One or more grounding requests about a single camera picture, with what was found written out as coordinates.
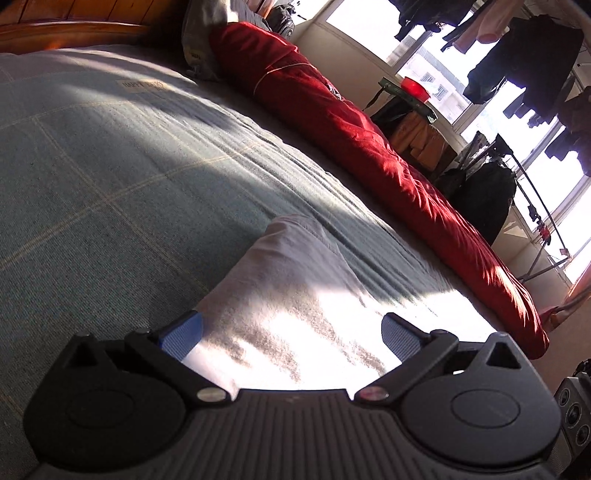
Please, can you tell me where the row of small hanging socks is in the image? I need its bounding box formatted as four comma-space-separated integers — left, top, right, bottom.
526, 205, 571, 257

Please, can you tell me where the brown wooden headboard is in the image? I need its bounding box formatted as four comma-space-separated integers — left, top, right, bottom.
0, 0, 185, 54

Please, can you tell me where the row of dark hanging clothes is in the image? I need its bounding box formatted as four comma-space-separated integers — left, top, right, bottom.
390, 0, 591, 176

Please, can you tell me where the black bag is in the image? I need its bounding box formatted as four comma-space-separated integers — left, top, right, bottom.
365, 88, 416, 137

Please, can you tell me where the orange cloth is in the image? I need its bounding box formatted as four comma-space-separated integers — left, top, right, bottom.
392, 113, 446, 162

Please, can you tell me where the large window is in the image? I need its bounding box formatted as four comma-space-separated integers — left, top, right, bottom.
307, 0, 591, 287

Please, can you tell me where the black jacket with round badge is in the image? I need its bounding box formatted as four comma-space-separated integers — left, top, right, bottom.
450, 159, 517, 245

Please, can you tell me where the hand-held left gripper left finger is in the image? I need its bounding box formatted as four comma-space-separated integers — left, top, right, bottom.
62, 310, 232, 408

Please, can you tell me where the red duvet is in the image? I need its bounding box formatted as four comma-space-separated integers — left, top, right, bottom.
210, 22, 550, 360

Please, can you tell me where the grey pillow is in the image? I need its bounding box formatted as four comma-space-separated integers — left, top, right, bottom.
181, 0, 273, 83

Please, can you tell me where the grey backpack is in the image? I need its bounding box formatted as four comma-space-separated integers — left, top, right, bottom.
267, 4, 298, 40

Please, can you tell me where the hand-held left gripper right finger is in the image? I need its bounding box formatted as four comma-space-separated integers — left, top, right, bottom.
355, 311, 525, 409

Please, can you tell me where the metal clothes drying rack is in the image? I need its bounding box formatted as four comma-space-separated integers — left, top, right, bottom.
494, 134, 573, 282

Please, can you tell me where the green-edged small table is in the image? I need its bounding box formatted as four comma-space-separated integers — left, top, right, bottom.
379, 78, 439, 124

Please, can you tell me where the white printed t-shirt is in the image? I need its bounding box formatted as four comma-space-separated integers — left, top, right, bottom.
185, 215, 497, 393

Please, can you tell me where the red plastic basin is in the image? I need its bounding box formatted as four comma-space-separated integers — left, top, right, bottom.
401, 77, 431, 101

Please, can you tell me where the pink hanging garment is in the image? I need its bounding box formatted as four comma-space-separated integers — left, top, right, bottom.
455, 0, 527, 54

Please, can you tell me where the orange-pink curtain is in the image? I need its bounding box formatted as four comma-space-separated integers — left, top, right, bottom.
538, 277, 591, 330

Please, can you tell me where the brown wooden cabinet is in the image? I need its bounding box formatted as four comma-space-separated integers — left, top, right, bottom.
427, 138, 462, 183

